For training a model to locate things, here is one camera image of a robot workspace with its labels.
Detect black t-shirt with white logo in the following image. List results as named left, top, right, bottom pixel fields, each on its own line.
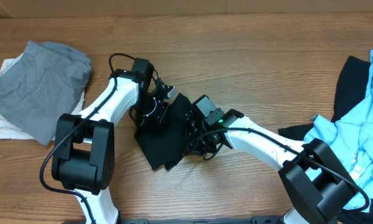
left=134, top=93, right=192, bottom=170

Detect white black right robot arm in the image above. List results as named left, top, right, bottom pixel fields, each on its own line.
left=186, top=109, right=361, bottom=223

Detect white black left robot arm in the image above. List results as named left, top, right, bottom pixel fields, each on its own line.
left=46, top=58, right=177, bottom=223

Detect grey folded shorts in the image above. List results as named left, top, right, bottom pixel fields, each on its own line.
left=0, top=40, right=93, bottom=145

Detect white folded cloth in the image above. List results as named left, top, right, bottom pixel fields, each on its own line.
left=0, top=55, right=85, bottom=140

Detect light blue garment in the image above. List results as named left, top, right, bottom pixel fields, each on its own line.
left=303, top=49, right=373, bottom=199

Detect black garment in pile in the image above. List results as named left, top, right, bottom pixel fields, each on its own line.
left=279, top=56, right=373, bottom=223

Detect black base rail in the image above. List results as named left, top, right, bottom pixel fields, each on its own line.
left=121, top=215, right=280, bottom=224

